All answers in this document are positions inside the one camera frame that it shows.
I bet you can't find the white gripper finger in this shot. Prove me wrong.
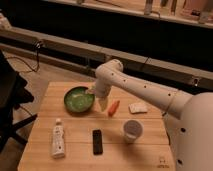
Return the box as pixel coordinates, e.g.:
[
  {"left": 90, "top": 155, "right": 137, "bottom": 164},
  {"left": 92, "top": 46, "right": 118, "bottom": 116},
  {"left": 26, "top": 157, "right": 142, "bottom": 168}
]
[
  {"left": 99, "top": 101, "right": 108, "bottom": 111},
  {"left": 86, "top": 88, "right": 95, "bottom": 94}
]

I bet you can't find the green ceramic bowl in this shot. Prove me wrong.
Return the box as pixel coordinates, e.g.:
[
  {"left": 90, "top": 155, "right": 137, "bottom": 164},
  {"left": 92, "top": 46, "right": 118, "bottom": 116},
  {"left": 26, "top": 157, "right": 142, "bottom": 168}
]
[{"left": 64, "top": 86, "right": 95, "bottom": 113}]

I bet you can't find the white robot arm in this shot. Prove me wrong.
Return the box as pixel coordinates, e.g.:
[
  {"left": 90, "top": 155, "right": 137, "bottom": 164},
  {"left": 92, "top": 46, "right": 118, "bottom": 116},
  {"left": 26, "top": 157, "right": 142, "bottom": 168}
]
[{"left": 92, "top": 59, "right": 213, "bottom": 171}]

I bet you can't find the orange carrot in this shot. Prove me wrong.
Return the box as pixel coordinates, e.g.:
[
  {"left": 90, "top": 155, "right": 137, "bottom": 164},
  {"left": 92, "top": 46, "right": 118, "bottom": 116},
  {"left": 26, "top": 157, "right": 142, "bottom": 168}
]
[{"left": 108, "top": 100, "right": 120, "bottom": 117}]

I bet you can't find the black remote control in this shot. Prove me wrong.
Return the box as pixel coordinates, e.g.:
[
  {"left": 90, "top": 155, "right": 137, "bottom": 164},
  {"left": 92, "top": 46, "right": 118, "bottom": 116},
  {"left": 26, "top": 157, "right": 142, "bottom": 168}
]
[{"left": 93, "top": 130, "right": 103, "bottom": 155}]

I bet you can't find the white paper cup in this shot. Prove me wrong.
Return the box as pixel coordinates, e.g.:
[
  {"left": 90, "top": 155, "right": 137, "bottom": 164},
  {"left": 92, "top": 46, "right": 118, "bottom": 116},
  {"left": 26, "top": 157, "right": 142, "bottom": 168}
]
[{"left": 123, "top": 120, "right": 143, "bottom": 144}]

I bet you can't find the wooden table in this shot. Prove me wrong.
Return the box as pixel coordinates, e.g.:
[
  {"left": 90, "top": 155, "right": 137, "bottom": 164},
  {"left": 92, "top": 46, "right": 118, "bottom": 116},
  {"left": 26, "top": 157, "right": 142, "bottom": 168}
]
[{"left": 18, "top": 82, "right": 175, "bottom": 171}]

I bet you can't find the white plastic bottle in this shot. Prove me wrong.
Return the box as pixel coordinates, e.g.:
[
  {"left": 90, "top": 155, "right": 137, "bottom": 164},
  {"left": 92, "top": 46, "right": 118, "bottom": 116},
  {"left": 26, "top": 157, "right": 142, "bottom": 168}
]
[{"left": 52, "top": 118, "right": 65, "bottom": 158}]

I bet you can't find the black office chair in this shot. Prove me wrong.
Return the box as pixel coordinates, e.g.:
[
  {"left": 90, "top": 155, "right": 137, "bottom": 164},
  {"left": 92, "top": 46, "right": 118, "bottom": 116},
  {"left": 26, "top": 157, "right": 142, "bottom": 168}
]
[{"left": 0, "top": 50, "right": 37, "bottom": 153}]

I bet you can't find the black cable on floor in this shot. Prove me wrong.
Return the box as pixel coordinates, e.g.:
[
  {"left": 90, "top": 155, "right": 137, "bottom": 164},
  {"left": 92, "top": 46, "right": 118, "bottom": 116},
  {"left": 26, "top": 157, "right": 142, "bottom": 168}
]
[{"left": 4, "top": 39, "right": 45, "bottom": 74}]

